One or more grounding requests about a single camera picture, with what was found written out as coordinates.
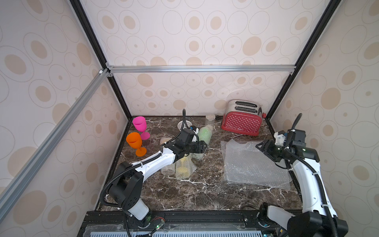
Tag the clear bubble wrap sheet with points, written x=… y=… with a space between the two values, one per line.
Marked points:
x=245 y=164

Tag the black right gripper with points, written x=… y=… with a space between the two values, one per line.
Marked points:
x=267 y=149

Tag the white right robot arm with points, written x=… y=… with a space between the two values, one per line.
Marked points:
x=318 y=218

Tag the white perforated strainer bowl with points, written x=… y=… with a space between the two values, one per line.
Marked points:
x=186 y=124

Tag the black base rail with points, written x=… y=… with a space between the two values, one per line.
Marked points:
x=175 y=221

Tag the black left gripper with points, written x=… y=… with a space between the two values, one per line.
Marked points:
x=200 y=145

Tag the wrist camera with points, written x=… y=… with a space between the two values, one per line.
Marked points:
x=194 y=129
x=280 y=138

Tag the pink plastic wine glass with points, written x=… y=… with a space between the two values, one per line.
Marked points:
x=141 y=125

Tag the green glass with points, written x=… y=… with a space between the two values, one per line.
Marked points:
x=205 y=134

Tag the orange glass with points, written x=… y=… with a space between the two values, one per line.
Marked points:
x=135 y=141

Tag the red polka dot toaster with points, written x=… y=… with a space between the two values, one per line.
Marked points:
x=243 y=117

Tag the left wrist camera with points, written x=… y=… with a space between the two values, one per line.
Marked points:
x=194 y=129

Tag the clear jar with powder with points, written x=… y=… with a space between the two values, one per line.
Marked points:
x=210 y=119

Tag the beige glass in bubble wrap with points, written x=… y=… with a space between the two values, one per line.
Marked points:
x=166 y=139

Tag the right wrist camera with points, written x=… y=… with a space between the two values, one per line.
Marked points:
x=280 y=138

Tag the left diagonal aluminium frame bar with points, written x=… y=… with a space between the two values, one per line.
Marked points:
x=18 y=185

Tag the yellow glass in bubble wrap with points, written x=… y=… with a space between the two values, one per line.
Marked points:
x=184 y=168

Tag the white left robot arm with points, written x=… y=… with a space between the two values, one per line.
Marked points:
x=124 y=189

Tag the horizontal aluminium frame bar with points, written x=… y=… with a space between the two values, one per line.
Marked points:
x=202 y=69

